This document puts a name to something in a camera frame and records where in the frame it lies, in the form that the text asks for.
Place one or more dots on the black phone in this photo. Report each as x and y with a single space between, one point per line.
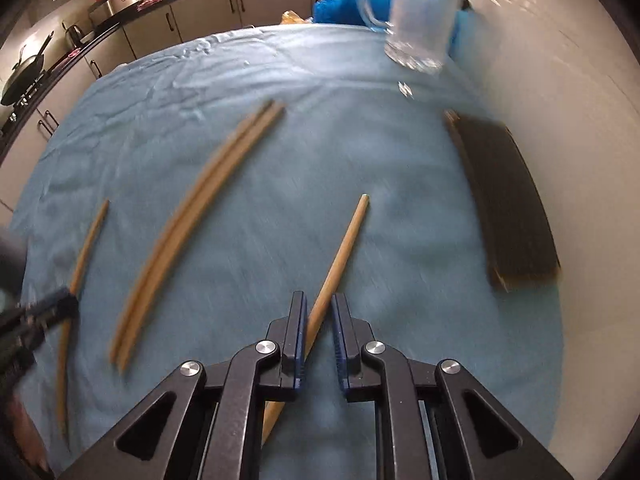
505 200

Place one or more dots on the white lower kitchen cabinets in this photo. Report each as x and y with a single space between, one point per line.
150 30

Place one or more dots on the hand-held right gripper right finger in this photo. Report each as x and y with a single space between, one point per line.
340 345

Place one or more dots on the black wok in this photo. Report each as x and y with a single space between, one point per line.
25 72

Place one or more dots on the gas stove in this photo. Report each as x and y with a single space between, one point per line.
22 105

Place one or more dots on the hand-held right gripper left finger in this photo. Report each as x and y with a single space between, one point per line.
300 345

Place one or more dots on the person's left hand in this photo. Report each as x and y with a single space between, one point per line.
27 435

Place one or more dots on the pink cloth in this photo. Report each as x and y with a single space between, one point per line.
146 4

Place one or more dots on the black kitchen countertop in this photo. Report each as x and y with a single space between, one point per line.
125 15

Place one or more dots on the blue towel cloth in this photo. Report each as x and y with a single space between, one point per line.
300 160

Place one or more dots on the yellow packet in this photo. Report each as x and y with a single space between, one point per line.
294 18

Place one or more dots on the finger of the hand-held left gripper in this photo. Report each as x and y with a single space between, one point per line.
32 335
52 305

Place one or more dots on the blue plastic bag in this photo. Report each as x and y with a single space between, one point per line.
345 0

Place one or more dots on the metal kettle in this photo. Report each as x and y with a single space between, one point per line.
73 33

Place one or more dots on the clear glass mug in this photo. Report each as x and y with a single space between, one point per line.
415 15

